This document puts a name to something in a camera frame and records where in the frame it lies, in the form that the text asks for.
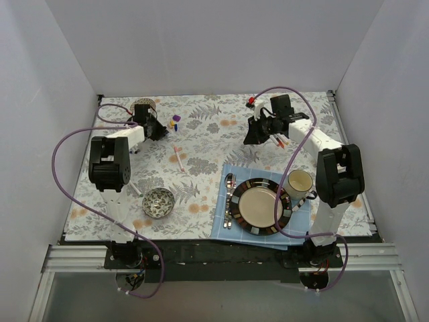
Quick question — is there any red gel pen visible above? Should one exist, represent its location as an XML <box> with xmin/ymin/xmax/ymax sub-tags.
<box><xmin>274</xmin><ymin>136</ymin><xmax>285</xmax><ymax>149</ymax></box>

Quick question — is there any pink capped white marker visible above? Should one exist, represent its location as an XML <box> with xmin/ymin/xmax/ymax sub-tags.
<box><xmin>174</xmin><ymin>146</ymin><xmax>185</xmax><ymax>172</ymax></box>

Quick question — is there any green white marker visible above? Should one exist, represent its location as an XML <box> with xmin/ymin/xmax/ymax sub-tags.
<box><xmin>129</xmin><ymin>182</ymin><xmax>143</xmax><ymax>197</ymax></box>

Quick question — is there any peach capped white marker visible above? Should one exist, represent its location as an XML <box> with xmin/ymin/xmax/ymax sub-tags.
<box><xmin>270</xmin><ymin>136</ymin><xmax>279</xmax><ymax>146</ymax></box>

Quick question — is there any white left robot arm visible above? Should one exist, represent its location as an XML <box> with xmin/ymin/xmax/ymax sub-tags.
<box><xmin>88</xmin><ymin>103</ymin><xmax>168</xmax><ymax>268</ymax></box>

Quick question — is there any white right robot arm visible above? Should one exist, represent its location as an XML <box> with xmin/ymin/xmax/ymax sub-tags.
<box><xmin>243</xmin><ymin>95</ymin><xmax>365</xmax><ymax>267</ymax></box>

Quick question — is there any floral patterned table mat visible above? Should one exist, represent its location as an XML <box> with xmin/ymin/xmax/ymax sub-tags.
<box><xmin>65</xmin><ymin>92</ymin><xmax>376</xmax><ymax>242</ymax></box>

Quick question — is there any small patterned brown bowl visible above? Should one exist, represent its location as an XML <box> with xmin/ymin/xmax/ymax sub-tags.
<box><xmin>129</xmin><ymin>97</ymin><xmax>156</xmax><ymax>112</ymax></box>

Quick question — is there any black tipped white marker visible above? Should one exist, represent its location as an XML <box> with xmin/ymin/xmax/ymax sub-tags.
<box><xmin>129</xmin><ymin>146</ymin><xmax>140</xmax><ymax>154</ymax></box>

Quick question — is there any silver spoon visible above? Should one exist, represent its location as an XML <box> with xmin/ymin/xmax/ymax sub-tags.
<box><xmin>223</xmin><ymin>172</ymin><xmax>235</xmax><ymax>229</ymax></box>

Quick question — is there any striped rim dinner plate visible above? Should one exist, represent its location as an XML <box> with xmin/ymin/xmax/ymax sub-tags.
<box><xmin>228</xmin><ymin>178</ymin><xmax>292</xmax><ymax>236</ymax></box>

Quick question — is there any leaf patterned bowl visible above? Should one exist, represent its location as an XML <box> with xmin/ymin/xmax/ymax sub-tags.
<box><xmin>142</xmin><ymin>188</ymin><xmax>175</xmax><ymax>219</ymax></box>

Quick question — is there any silver fork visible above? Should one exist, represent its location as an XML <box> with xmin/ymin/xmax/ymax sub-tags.
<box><xmin>223</xmin><ymin>174</ymin><xmax>238</xmax><ymax>229</ymax></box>

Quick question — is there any blue checked cloth napkin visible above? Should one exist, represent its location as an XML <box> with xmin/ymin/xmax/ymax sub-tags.
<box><xmin>210</xmin><ymin>164</ymin><xmax>311</xmax><ymax>250</ymax></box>

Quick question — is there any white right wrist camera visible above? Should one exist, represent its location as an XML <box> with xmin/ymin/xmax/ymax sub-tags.
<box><xmin>245</xmin><ymin>97</ymin><xmax>265</xmax><ymax>121</ymax></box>

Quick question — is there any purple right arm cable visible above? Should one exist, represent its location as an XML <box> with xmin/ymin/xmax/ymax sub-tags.
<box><xmin>254</xmin><ymin>86</ymin><xmax>349</xmax><ymax>292</ymax></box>

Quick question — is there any cream mug black handle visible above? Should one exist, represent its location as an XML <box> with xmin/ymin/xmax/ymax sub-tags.
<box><xmin>284</xmin><ymin>170</ymin><xmax>318</xmax><ymax>200</ymax></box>

